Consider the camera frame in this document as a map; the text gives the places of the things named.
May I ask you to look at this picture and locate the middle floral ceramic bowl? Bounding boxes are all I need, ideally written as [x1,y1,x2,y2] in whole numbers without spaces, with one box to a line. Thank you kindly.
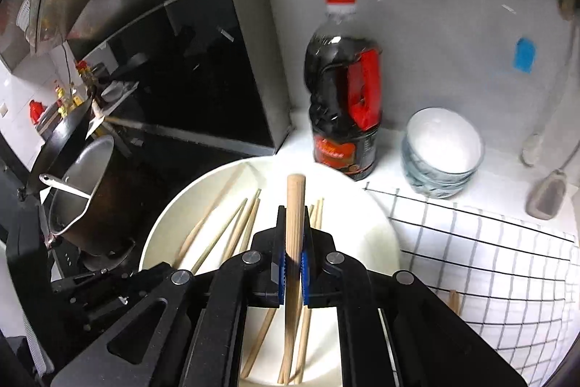
[401,147,477,194]

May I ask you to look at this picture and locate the steel pot with handle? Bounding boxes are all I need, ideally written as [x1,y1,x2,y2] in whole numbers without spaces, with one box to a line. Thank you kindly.
[47,136,140,256]

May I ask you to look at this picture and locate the blue wall hook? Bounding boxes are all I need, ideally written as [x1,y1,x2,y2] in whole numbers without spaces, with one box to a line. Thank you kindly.
[513,37,536,74]

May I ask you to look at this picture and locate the metal spatula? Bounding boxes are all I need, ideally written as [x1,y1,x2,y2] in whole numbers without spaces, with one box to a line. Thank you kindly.
[525,143,579,220]

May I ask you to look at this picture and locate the black range hood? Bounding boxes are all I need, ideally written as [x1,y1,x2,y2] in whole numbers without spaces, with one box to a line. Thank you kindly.
[1,0,291,151]

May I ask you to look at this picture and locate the large white round tray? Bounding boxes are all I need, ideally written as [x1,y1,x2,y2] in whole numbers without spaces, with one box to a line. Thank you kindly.
[113,156,399,386]

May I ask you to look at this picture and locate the floral ceramic bowl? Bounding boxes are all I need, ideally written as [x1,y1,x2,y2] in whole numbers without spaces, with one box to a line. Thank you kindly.
[405,107,485,176]
[405,174,468,199]
[401,147,477,194]

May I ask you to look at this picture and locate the bottom floral ceramic bowl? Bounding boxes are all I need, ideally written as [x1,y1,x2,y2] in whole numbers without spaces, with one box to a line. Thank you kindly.
[405,174,468,199]

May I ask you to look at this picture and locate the dark soy sauce bottle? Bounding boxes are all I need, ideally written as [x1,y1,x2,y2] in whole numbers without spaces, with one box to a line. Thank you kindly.
[304,0,382,181]

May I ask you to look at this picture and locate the black wok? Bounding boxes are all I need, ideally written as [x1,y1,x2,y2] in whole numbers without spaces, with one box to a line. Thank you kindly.
[22,100,92,197]

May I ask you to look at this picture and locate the top floral ceramic bowl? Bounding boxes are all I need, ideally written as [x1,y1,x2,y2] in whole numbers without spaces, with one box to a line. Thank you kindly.
[405,107,485,176]

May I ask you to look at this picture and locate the checkered white table cloth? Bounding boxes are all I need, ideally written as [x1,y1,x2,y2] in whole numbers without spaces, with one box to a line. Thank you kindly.
[364,182,579,386]

